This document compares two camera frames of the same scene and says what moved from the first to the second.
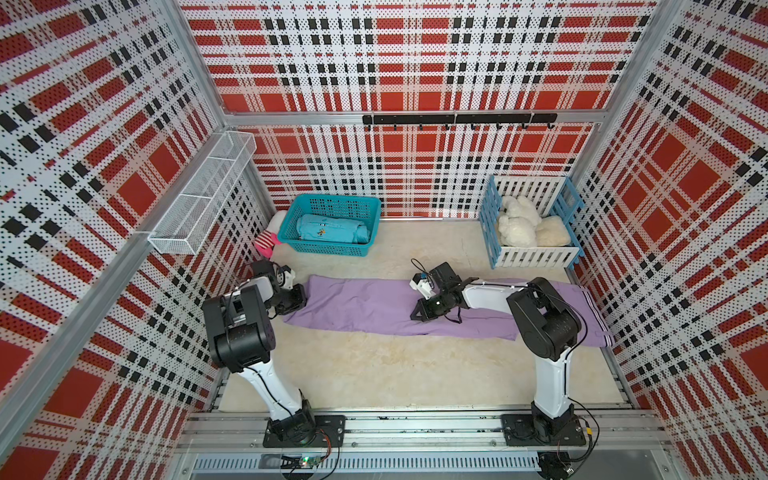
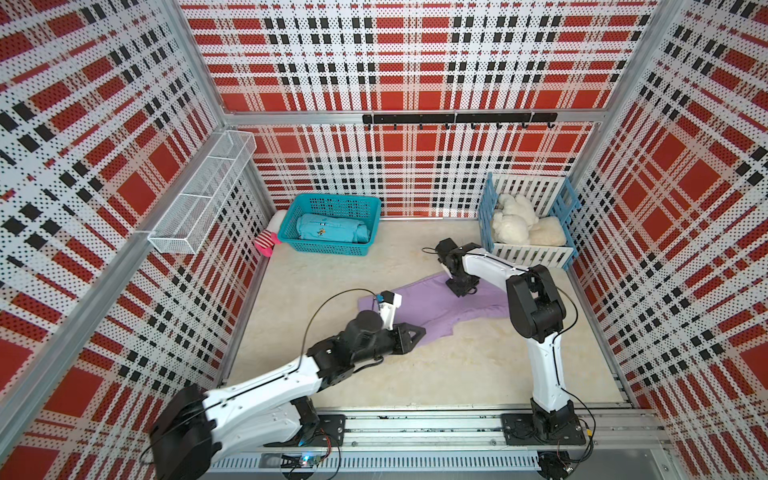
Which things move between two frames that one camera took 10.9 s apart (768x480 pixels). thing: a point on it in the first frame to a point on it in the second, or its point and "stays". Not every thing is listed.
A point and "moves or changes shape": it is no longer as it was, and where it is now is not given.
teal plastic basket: (341, 225) stays
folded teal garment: (319, 228) stays
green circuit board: (310, 461) stays
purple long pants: (380, 305) moves or changes shape
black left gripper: (300, 300) to (403, 346)
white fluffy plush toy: (518, 222) stays
